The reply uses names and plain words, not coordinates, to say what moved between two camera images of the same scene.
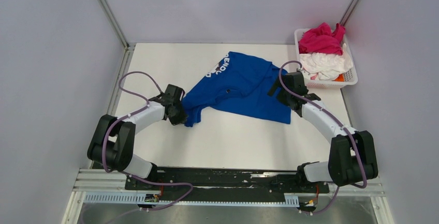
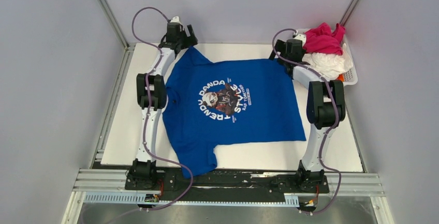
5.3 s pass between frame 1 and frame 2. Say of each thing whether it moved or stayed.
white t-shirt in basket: stayed
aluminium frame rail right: stayed
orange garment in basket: stayed
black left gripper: moved
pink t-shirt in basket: stayed
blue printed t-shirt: moved
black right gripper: moved
